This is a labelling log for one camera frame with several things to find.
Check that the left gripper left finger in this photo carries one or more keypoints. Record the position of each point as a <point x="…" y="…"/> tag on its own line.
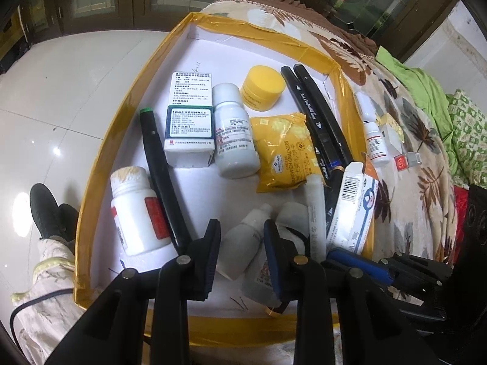
<point x="204" y="255"/>

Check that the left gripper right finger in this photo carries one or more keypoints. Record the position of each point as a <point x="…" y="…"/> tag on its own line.
<point x="282" y="245"/>

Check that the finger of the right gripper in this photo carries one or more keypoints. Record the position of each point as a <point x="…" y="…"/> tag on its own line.
<point x="376" y="271"/>

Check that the black marker green cap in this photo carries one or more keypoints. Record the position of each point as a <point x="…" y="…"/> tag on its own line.
<point x="162" y="183"/>

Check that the white nasal spray bottle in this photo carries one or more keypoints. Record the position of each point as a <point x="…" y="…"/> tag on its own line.
<point x="241" y="243"/>

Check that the small white pill bottle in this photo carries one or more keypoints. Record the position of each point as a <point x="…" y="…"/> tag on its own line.
<point x="136" y="211"/>

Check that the white blue ointment box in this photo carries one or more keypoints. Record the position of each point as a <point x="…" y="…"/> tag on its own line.
<point x="355" y="207"/>

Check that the white slim tube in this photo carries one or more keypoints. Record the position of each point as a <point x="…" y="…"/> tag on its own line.
<point x="315" y="200"/>

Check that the black twin marker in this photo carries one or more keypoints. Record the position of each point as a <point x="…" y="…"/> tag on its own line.
<point x="320" y="103"/>
<point x="324" y="149"/>

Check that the yellow snack packet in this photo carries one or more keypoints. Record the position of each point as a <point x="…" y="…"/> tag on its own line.
<point x="285" y="150"/>

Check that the large white medicine bottle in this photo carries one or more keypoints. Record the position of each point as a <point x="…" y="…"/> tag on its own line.
<point x="235" y="154"/>

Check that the yellow cream jar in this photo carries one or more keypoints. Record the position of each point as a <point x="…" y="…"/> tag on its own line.
<point x="262" y="88"/>

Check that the black marker blue cap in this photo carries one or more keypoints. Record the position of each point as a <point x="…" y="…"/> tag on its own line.
<point x="331" y="193"/>

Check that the leaf pattern beige blanket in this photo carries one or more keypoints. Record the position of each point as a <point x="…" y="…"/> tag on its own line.
<point x="415" y="211"/>

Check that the yellow taped white tray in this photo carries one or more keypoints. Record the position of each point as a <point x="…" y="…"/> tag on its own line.
<point x="201" y="52"/>

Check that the red quilted cushion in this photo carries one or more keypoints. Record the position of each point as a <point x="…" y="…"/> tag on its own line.
<point x="461" y="198"/>

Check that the silver red small box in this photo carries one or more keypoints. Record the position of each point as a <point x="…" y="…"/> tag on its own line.
<point x="407" y="160"/>

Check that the white square plastic case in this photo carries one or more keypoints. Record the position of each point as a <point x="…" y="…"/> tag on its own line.
<point x="392" y="140"/>

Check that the black shoe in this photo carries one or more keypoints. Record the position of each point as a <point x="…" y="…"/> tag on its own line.
<point x="50" y="218"/>

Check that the green patterned pillow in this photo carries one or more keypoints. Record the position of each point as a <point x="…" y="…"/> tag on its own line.
<point x="468" y="140"/>

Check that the white patterned trouser leg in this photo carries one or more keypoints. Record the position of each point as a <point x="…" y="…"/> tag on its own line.
<point x="44" y="314"/>

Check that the green bed sheet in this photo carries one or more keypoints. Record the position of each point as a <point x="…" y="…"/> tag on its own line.
<point x="428" y="95"/>

